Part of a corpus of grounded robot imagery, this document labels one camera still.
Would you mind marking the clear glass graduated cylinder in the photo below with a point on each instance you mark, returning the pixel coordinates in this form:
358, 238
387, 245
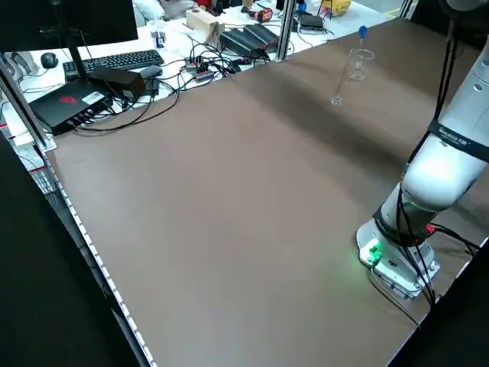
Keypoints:
336, 100

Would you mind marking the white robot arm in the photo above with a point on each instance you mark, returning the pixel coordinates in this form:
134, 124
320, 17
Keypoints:
439, 172

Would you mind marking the grey hub with red lights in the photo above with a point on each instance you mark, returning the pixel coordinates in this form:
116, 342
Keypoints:
200, 69

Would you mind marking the black stepped device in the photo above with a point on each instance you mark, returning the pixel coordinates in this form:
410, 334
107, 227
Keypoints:
244, 40

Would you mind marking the grey adapter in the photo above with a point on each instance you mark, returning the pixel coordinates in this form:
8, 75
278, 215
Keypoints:
152, 70

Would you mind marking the black rectangular box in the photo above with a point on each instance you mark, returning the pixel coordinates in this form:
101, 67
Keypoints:
122, 81

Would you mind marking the clear glass beaker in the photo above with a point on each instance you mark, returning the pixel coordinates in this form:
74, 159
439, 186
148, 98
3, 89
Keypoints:
361, 70

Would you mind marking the white perforated edge strip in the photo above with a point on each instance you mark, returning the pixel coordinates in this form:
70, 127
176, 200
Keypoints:
96, 254

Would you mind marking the small blue white box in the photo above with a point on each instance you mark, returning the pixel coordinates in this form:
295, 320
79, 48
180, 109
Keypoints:
158, 40

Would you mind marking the light wooden box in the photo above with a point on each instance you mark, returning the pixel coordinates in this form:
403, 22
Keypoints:
200, 21

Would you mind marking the red and black tool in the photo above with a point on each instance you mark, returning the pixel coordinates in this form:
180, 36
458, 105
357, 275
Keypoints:
261, 15

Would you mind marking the black keyboard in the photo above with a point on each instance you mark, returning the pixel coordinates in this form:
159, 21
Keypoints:
122, 60

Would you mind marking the dark laptop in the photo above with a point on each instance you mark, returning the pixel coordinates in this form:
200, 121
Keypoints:
311, 22

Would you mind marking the clear plastic cup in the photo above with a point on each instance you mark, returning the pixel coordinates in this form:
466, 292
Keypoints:
156, 26

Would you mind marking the blue round object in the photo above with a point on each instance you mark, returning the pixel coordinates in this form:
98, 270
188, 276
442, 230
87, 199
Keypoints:
303, 5

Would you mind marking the black computer with red logo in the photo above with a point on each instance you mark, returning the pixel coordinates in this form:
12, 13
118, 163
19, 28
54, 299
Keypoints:
65, 103

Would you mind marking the yellow box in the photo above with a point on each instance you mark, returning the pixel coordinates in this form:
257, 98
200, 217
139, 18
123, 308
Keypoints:
338, 7

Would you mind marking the white plastic bag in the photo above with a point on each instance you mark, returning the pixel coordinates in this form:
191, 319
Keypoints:
147, 8

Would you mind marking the black monitor stand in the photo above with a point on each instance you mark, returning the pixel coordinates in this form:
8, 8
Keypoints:
74, 57

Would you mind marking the black computer monitor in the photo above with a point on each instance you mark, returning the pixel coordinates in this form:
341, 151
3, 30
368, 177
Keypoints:
95, 23

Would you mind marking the black computer mouse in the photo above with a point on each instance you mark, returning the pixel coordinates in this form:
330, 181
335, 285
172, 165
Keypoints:
49, 60

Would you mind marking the aluminium frame post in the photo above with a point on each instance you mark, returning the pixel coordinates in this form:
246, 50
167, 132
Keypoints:
26, 103
407, 8
285, 30

